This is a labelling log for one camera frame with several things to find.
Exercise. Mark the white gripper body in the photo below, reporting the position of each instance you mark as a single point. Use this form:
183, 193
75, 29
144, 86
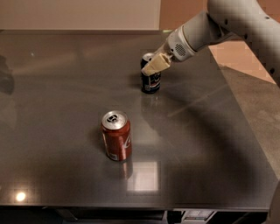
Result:
177, 46

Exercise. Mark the grey panel under table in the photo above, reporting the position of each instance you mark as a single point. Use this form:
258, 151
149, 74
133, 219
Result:
198, 215

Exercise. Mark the red coke can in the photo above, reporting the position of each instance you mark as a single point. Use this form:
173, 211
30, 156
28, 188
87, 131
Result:
115, 127

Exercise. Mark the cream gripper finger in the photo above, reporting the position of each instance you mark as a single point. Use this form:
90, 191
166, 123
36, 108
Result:
158, 63

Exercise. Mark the blue pepsi can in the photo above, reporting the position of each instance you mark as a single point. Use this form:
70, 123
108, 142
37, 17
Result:
149, 84

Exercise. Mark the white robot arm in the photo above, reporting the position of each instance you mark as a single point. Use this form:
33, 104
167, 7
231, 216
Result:
222, 20

